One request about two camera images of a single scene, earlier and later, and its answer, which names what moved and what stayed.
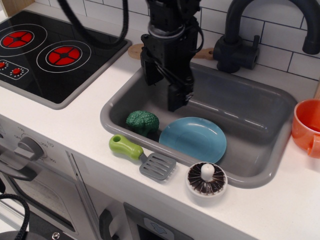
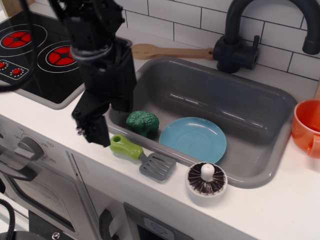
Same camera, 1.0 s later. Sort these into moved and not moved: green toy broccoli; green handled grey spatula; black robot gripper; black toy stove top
Moved: black robot gripper
Not moved: black toy stove top; green toy broccoli; green handled grey spatula
